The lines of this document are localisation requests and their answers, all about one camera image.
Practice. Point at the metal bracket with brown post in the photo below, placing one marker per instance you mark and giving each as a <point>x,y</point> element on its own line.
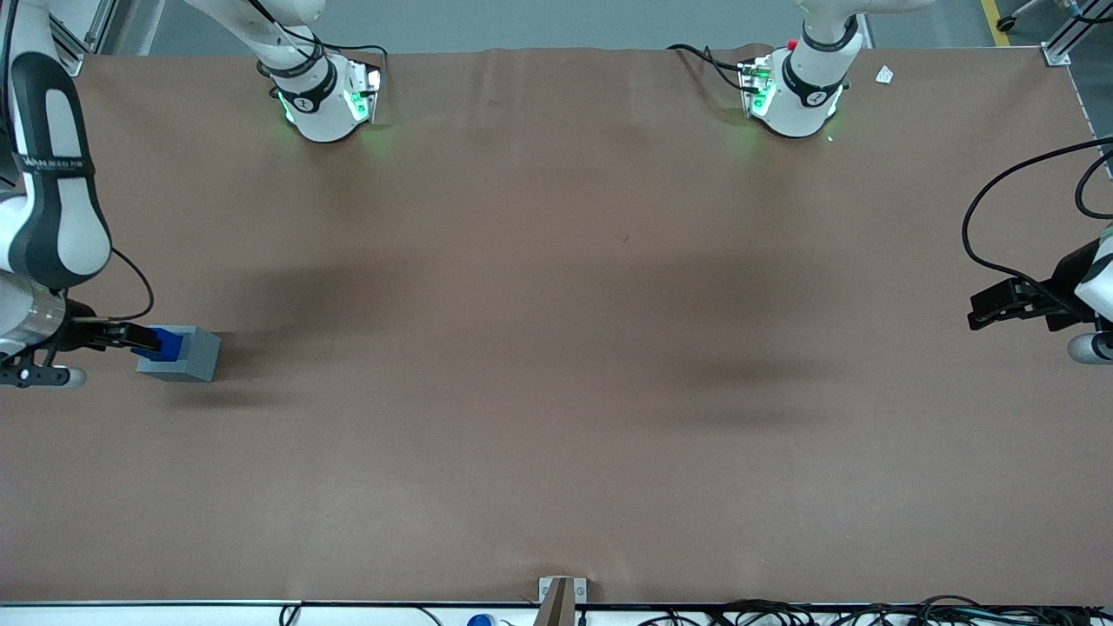
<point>562,593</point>

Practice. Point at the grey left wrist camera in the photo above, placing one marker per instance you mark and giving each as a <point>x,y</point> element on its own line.
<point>1087,349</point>

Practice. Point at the brown paper table cover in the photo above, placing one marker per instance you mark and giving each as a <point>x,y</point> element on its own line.
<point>556,391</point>

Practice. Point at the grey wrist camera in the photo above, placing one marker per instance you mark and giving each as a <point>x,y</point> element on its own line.
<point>35,376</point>
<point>1087,349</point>

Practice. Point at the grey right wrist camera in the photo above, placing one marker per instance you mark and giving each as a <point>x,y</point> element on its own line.
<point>35,376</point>

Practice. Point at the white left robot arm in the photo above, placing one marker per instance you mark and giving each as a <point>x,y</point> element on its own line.
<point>804,83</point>

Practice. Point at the aluminium frame profile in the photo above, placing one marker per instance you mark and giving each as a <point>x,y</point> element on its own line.
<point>1074,35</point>
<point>68,48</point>

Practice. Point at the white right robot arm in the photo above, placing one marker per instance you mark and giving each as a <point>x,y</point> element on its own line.
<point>52,130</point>

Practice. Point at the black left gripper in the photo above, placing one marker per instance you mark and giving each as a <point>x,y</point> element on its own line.
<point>1063,280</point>

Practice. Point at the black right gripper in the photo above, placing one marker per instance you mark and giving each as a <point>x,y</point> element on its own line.
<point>80,335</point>

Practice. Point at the black caster wheel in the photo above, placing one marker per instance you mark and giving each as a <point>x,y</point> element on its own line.
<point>1007,23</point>

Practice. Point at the gray square base block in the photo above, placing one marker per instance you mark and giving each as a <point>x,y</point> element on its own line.
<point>200,356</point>

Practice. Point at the blue plastic part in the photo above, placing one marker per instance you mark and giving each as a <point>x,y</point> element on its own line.
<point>171,343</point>

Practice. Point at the small white paper scrap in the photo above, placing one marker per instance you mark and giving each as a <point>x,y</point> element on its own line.
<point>884,75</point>

